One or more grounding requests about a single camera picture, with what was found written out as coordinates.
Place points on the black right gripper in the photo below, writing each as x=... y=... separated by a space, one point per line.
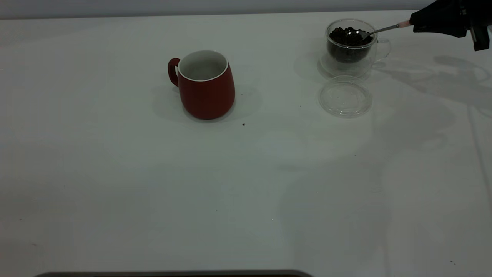
x=478 y=15

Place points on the red ceramic mug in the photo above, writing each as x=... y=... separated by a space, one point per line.
x=207 y=96

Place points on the dark coffee beans pile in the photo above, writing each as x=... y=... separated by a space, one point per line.
x=346 y=46

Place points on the clear round lid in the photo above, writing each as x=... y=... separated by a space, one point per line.
x=346 y=107

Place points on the clear double-wall glass cup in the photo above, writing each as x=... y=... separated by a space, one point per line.
x=340 y=69

